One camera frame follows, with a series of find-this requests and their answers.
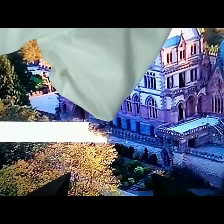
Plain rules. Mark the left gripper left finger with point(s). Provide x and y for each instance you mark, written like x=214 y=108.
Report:
x=55 y=188

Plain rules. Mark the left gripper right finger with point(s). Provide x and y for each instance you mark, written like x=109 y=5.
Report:
x=170 y=186

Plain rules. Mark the pale green shirt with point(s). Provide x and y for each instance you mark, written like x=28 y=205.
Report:
x=100 y=63

